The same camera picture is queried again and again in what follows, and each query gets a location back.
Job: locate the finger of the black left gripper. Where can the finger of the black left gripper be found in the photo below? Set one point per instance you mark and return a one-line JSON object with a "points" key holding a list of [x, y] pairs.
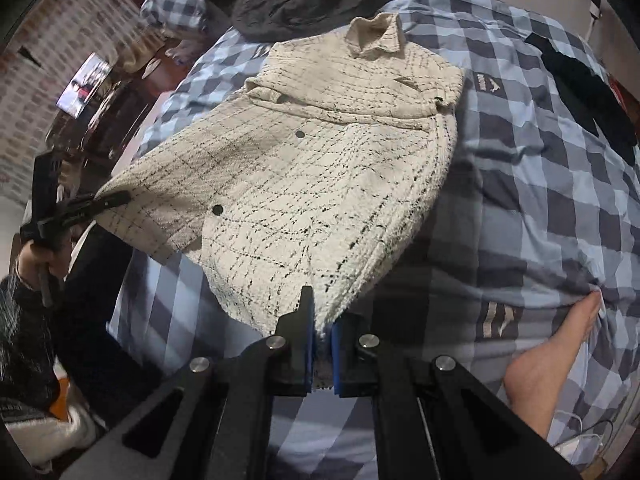
{"points": [[109, 201]]}

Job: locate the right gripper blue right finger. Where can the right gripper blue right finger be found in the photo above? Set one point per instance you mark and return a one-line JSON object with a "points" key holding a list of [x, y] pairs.
{"points": [[354, 353]]}

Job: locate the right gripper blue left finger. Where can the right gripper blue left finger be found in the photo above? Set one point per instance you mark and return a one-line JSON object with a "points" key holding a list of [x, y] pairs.
{"points": [[295, 365]]}

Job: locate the white plaid tweed jacket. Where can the white plaid tweed jacket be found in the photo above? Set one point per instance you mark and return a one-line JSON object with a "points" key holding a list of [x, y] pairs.
{"points": [[317, 173]]}

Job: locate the left forearm tweed sleeve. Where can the left forearm tweed sleeve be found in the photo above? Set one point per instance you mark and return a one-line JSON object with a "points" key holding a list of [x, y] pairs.
{"points": [[29, 385]]}

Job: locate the person's left hand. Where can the person's left hand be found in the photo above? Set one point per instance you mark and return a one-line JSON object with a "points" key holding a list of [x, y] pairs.
{"points": [[32, 259]]}

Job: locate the lit monitor screen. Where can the lit monitor screen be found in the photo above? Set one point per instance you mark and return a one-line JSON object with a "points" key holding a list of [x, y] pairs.
{"points": [[83, 85]]}

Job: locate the person's bare right foot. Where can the person's bare right foot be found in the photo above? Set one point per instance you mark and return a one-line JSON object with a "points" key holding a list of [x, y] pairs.
{"points": [[535, 379]]}

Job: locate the black puffer jacket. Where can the black puffer jacket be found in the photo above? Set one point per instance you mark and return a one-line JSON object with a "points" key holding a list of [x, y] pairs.
{"points": [[283, 20]]}

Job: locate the black garment on bed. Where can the black garment on bed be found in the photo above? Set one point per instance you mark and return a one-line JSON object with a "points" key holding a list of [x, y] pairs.
{"points": [[590, 101]]}

